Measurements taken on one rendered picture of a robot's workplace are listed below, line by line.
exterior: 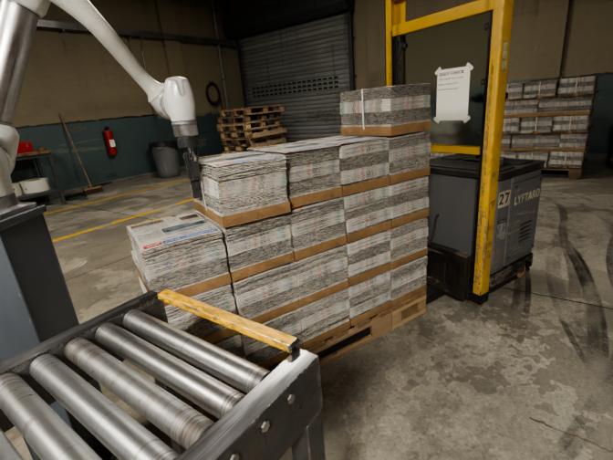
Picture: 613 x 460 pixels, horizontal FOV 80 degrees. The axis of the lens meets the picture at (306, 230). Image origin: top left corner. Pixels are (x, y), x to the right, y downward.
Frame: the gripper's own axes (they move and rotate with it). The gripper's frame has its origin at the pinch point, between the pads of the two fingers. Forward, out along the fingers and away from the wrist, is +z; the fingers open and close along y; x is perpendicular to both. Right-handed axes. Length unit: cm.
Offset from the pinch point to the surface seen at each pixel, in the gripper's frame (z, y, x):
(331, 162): -4, -17, -55
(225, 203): 3.6, -19.7, -4.3
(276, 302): 51, -18, -21
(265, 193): 2.6, -20.3, -20.6
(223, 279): 32.9, -18.7, 0.7
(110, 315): 16, -53, 40
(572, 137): 38, 76, -519
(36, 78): -110, 673, 52
